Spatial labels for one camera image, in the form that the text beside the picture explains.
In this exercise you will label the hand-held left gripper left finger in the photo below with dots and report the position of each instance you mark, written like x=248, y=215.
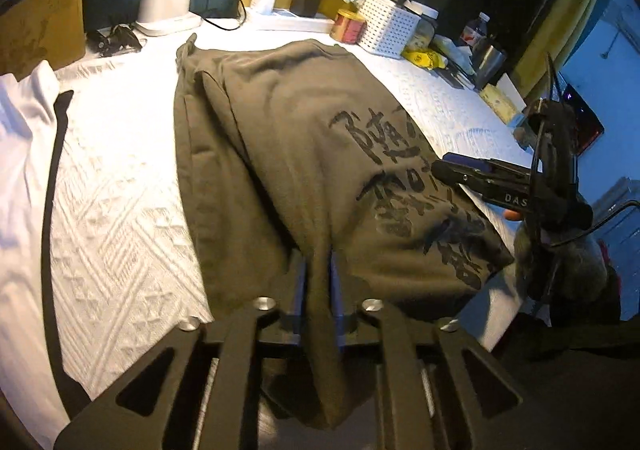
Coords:
x=290, y=330

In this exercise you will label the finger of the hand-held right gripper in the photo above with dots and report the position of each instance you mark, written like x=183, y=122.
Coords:
x=470, y=163
x=500, y=192

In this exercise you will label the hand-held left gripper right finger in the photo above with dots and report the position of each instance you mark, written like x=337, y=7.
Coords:
x=345, y=325

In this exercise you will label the olive printed t-shirt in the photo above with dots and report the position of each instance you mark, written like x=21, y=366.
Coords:
x=280, y=130

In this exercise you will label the person's right hand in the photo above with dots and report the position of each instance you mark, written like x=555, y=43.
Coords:
x=512, y=215

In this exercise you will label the dark glowing screen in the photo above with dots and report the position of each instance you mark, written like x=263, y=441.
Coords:
x=587, y=125

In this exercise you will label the tissue box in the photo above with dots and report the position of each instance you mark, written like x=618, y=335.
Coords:
x=500, y=100

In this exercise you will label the black phone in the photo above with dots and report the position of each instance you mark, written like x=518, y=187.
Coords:
x=457, y=76

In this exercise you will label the steel tumbler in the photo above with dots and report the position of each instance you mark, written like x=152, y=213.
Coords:
x=490, y=60

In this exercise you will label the yellow packet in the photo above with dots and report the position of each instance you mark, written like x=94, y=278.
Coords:
x=425, y=59

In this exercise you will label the clear water bottle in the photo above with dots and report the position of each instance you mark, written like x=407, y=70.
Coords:
x=477, y=29

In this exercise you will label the glass jar with white lid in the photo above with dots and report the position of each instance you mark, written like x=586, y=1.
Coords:
x=424, y=28

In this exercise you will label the olive curtain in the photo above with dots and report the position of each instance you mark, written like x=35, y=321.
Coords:
x=565, y=5

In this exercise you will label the white perforated basket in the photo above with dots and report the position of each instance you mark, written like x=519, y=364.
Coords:
x=387, y=25

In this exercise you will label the red tin can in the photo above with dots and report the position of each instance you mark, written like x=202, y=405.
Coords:
x=348, y=26

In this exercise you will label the white textured table cover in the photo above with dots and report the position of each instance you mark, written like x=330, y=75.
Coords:
x=125, y=205

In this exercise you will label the white power strip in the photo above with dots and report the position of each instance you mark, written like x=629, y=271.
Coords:
x=290, y=23

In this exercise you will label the black charger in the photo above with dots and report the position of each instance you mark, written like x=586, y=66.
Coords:
x=306, y=0

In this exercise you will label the white garment with black trim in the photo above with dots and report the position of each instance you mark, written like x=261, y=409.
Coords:
x=20, y=155

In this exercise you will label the brown cardboard box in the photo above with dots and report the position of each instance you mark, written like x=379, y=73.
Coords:
x=40, y=30

